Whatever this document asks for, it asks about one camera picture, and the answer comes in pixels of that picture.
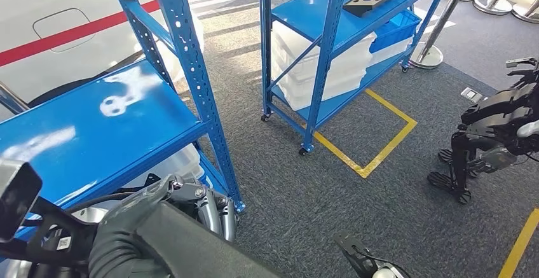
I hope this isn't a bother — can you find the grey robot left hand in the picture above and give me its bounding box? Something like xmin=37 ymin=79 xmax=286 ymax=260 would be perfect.
xmin=103 ymin=174 xmax=239 ymax=243

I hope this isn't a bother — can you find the blue metal shelf rack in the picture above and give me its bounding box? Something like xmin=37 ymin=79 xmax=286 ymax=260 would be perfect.
xmin=0 ymin=0 xmax=246 ymax=243
xmin=259 ymin=0 xmax=453 ymax=156

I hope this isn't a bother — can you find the red barrier belt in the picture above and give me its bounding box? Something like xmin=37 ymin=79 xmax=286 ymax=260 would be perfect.
xmin=0 ymin=0 xmax=254 ymax=67

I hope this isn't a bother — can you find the large white plastic bin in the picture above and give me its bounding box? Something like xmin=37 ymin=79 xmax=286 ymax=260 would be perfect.
xmin=271 ymin=21 xmax=378 ymax=112

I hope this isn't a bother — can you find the yellow floor tape outline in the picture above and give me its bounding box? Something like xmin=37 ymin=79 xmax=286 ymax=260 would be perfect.
xmin=313 ymin=88 xmax=418 ymax=179

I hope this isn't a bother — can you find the blue plastic crate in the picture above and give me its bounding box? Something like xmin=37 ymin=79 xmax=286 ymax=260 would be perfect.
xmin=369 ymin=10 xmax=422 ymax=54

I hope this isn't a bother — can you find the floor socket plate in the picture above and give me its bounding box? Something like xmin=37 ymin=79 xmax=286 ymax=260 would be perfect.
xmin=460 ymin=87 xmax=484 ymax=103

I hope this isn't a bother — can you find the black wheeled legged robot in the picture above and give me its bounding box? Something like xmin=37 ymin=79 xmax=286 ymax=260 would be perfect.
xmin=427 ymin=57 xmax=539 ymax=205

